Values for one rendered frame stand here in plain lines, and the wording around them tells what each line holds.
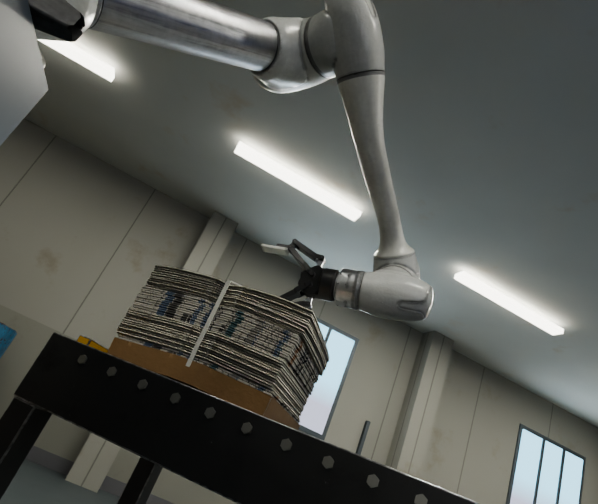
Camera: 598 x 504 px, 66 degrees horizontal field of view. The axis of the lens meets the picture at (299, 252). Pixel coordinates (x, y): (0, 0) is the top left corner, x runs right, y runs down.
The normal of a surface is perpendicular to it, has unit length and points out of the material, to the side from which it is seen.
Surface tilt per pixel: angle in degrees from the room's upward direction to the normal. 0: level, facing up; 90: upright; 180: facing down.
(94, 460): 90
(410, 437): 90
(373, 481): 90
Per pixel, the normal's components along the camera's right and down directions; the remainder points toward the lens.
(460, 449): 0.34, -0.29
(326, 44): -0.55, 0.31
